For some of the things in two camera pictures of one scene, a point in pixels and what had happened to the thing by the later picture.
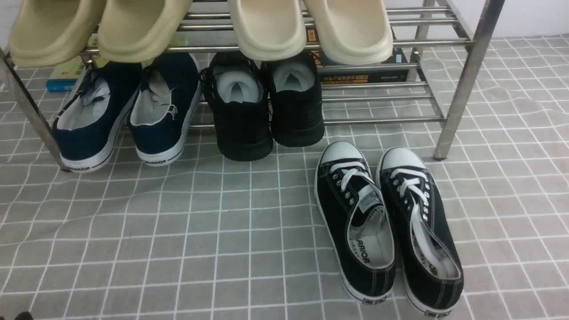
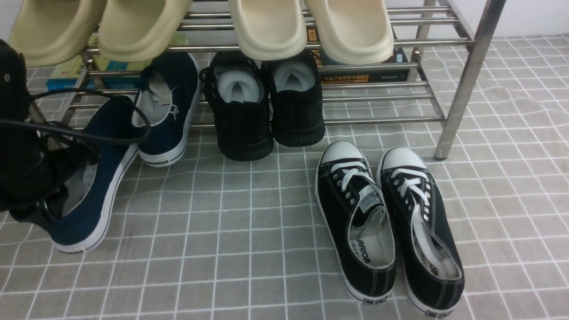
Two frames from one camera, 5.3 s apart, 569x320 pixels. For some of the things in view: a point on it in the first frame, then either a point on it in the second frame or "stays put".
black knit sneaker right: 296,108 stays put
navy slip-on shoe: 86,126 -> 94,189
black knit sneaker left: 238,90 stays put
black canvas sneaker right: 430,261 stays put
